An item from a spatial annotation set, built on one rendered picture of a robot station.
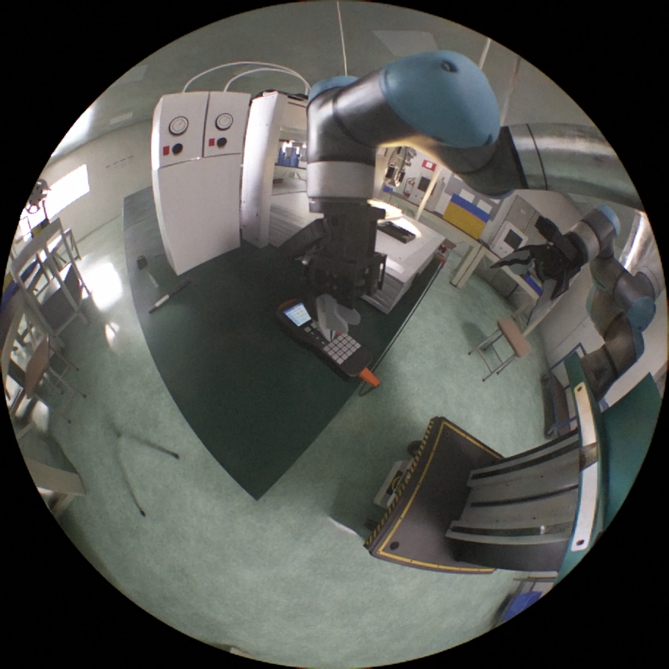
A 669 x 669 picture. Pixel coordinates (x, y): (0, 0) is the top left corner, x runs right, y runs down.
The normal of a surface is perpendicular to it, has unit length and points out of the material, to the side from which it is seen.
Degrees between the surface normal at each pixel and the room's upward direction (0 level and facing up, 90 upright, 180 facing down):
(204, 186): 90
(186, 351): 0
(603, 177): 127
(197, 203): 90
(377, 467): 0
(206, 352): 0
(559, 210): 90
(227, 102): 90
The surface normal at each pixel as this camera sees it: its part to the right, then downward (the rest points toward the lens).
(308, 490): 0.21, -0.61
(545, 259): -0.80, -0.40
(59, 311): 0.78, 0.58
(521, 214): -0.58, 0.55
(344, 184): 0.09, 0.66
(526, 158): -0.78, 0.57
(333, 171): -0.22, 0.64
